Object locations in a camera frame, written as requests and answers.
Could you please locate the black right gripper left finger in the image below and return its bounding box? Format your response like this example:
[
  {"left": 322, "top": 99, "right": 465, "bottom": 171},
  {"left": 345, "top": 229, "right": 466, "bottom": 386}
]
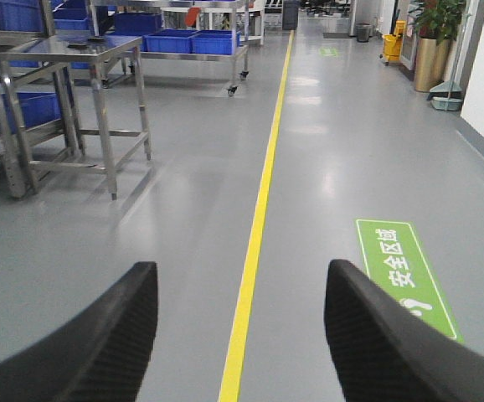
[{"left": 0, "top": 261, "right": 158, "bottom": 401}]

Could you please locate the stainless steel work table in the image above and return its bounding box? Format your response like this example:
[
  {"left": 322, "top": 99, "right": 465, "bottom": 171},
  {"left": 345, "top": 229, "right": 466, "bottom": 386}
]
[{"left": 0, "top": 34, "right": 152, "bottom": 199}]

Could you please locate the yellow mop bucket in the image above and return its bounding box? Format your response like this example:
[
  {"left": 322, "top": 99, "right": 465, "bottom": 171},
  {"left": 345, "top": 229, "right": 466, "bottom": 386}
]
[{"left": 380, "top": 20, "right": 406, "bottom": 66}]

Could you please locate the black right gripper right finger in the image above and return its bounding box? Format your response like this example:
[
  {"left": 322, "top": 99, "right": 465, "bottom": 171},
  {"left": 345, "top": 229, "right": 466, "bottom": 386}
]
[{"left": 323, "top": 260, "right": 484, "bottom": 401}]

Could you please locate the grey trash can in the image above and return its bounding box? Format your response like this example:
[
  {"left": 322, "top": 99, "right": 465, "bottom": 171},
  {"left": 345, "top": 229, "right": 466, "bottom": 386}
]
[{"left": 356, "top": 23, "right": 372, "bottom": 43}]

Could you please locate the blue bin on cart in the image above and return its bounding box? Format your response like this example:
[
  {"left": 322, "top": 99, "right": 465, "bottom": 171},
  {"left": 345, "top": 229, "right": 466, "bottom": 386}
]
[
  {"left": 143, "top": 29, "right": 198, "bottom": 54},
  {"left": 190, "top": 30, "right": 234, "bottom": 55}
]

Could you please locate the gold planter with plant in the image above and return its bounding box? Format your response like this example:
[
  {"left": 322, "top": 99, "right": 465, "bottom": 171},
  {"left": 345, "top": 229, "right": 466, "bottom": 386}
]
[{"left": 411, "top": 0, "right": 467, "bottom": 92}]

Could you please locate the grey dustpan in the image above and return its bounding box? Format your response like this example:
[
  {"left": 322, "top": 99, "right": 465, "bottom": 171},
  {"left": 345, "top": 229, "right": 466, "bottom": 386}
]
[{"left": 427, "top": 80, "right": 463, "bottom": 111}]

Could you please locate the stainless steel rack frame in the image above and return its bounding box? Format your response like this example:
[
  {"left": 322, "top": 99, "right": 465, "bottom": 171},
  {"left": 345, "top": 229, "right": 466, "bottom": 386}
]
[{"left": 0, "top": 1, "right": 79, "bottom": 198}]

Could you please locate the green floor safety sign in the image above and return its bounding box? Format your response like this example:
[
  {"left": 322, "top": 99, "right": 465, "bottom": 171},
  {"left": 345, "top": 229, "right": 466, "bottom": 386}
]
[{"left": 355, "top": 219, "right": 463, "bottom": 343}]

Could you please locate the wheeled steel cart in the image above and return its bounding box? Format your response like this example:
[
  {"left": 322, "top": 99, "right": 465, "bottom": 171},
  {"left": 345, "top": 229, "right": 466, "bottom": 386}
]
[{"left": 85, "top": 0, "right": 250, "bottom": 96}]

